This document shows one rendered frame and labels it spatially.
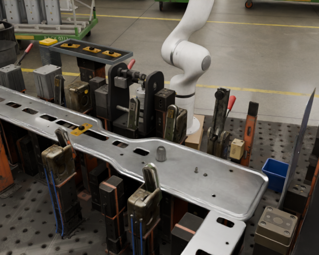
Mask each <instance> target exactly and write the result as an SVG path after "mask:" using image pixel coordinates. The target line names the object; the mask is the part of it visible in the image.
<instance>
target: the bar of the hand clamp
mask: <svg viewBox="0 0 319 255"><path fill-rule="evenodd" d="M229 95H230V89H229V88H224V87H218V88H217V91H216V92H215V98H216V101H215V107H214V114H213V120H212V127H211V133H210V139H212V138H213V137H214V134H213V132H214V131H215V128H216V126H217V127H219V128H220V129H219V135H218V141H220V137H221V134H222V132H223V131H224V125H225V119H226V113H227V107H228V101H229Z"/></svg>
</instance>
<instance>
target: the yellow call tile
mask: <svg viewBox="0 0 319 255"><path fill-rule="evenodd" d="M39 43H40V44H43V45H47V46H50V45H52V44H54V43H57V40H55V39H51V38H47V39H44V40H41V41H39Z"/></svg>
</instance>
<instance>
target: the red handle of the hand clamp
mask: <svg viewBox="0 0 319 255"><path fill-rule="evenodd" d="M235 100H236V97H235V96H233V95H232V96H230V98H229V101H228V107H227V113H226V119H227V117H228V114H229V112H230V111H231V109H232V107H233V105H234V103H235ZM226 119H225V120H226ZM219 129H220V128H219V127H216V129H215V131H214V132H213V134H214V136H216V137H218V135H219Z"/></svg>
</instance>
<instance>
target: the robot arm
mask: <svg viewBox="0 0 319 255"><path fill-rule="evenodd" d="M213 3H214V0H189V3H188V6H187V9H186V11H185V14H184V16H183V18H182V19H181V21H180V23H179V24H178V25H177V27H176V28H175V29H174V30H173V31H172V32H171V34H170V35H169V36H168V37H167V38H166V40H165V41H164V43H163V45H162V49H161V55H162V58H163V60H164V61H165V62H167V63H168V64H170V65H172V66H175V67H177V68H180V69H182V70H184V74H178V75H175V76H173V77H172V79H171V81H170V90H174V91H175V92H176V93H177V95H175V105H177V106H178V107H179V108H183V109H186V110H187V131H186V135H187V136H189V135H192V134H194V133H196V132H197V131H198V130H199V128H200V122H199V121H198V119H197V118H195V117H194V116H193V113H194V101H195V89H196V83H197V81H198V79H199V78H200V77H201V76H202V75H203V74H204V73H205V72H206V71H207V70H208V69H209V67H210V65H211V55H210V53H209V51H208V50H207V49H206V48H204V47H202V46H200V45H197V44H194V43H192V42H189V41H188V39H189V37H190V36H191V35H192V34H193V33H194V32H196V31H197V30H199V29H201V28H202V27H203V26H204V25H205V23H206V22H207V20H208V18H209V15H210V12H211V9H212V7H213Z"/></svg>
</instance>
